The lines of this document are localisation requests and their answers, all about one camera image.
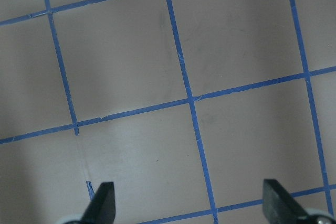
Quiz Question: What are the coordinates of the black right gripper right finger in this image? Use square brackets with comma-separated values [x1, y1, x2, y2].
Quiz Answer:
[263, 179, 310, 224]

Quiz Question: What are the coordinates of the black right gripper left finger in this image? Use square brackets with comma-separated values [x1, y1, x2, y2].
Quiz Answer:
[79, 182, 116, 224]

